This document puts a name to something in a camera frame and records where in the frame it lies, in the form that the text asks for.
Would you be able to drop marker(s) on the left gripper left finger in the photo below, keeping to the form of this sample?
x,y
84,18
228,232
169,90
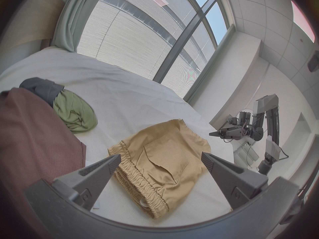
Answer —
x,y
84,180

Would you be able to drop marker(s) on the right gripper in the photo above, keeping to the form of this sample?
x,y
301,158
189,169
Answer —
x,y
231,133

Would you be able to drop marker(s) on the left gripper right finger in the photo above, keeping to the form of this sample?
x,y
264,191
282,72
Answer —
x,y
234,180

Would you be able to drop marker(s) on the tan shorts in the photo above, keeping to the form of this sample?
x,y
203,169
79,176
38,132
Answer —
x,y
162,158

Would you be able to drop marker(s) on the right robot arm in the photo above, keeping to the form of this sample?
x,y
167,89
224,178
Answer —
x,y
265,103

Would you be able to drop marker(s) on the bed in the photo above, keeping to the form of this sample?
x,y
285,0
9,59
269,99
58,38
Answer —
x,y
124,93

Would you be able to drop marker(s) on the brown shorts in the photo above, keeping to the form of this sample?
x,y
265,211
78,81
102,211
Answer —
x,y
32,138

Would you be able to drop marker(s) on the green garment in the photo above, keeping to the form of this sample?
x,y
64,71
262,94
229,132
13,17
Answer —
x,y
74,113

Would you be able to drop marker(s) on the black garment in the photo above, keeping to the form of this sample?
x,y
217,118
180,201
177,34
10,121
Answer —
x,y
39,87

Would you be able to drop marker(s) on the window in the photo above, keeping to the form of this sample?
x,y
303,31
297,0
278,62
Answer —
x,y
137,38

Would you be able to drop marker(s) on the grey-green curtain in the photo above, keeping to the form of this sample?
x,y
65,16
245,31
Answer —
x,y
69,26

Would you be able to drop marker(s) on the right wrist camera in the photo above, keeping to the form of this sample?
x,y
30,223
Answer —
x,y
233,121

